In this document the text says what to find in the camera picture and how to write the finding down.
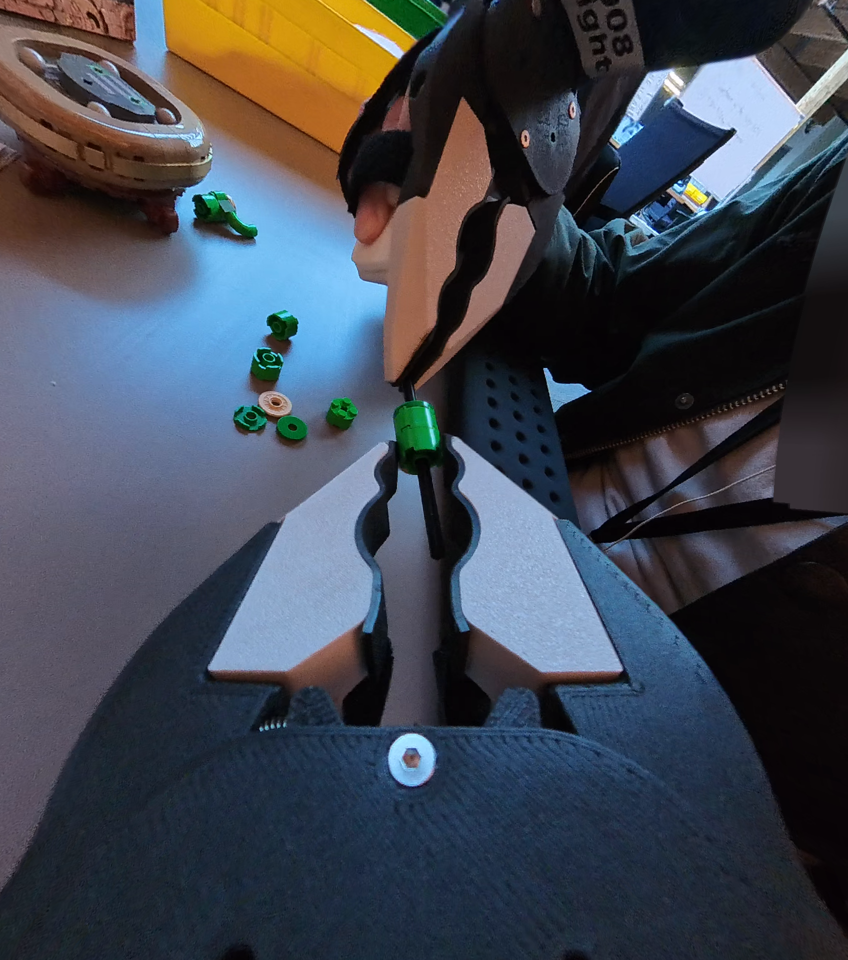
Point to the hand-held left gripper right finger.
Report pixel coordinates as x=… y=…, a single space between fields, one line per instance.
x=529 y=592

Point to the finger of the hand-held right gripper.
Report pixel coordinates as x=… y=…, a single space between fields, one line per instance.
x=424 y=262
x=499 y=270

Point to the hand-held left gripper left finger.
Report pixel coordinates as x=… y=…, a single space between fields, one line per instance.
x=304 y=592

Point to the green round brick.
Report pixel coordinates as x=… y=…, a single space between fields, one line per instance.
x=266 y=364
x=342 y=413
x=282 y=324
x=250 y=418

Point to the green round plate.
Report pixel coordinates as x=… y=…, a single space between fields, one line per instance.
x=292 y=427

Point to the tan round plate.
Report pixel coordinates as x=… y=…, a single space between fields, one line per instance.
x=274 y=403

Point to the grey desk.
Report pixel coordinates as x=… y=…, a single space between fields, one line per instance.
x=131 y=300

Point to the person's right hand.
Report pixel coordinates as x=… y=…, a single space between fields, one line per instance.
x=375 y=217

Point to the green bin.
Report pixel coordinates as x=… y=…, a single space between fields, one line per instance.
x=409 y=11

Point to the black perforated rubber mat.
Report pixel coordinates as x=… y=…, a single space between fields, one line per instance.
x=514 y=435

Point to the person's grey shirt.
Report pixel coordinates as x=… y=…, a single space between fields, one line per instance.
x=656 y=457

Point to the person's dark jacket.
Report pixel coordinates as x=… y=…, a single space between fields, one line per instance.
x=619 y=420

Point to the green curved brick piece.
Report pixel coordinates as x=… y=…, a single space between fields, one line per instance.
x=218 y=210

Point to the yellow plastic bin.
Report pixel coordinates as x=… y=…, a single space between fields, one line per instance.
x=259 y=67

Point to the white board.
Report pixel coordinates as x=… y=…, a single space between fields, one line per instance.
x=746 y=112

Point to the brown brick-built pot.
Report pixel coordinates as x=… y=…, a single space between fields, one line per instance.
x=94 y=150

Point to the wooden beam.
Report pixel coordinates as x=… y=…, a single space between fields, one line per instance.
x=844 y=60

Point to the black printed product box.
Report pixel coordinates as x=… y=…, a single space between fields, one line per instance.
x=56 y=19

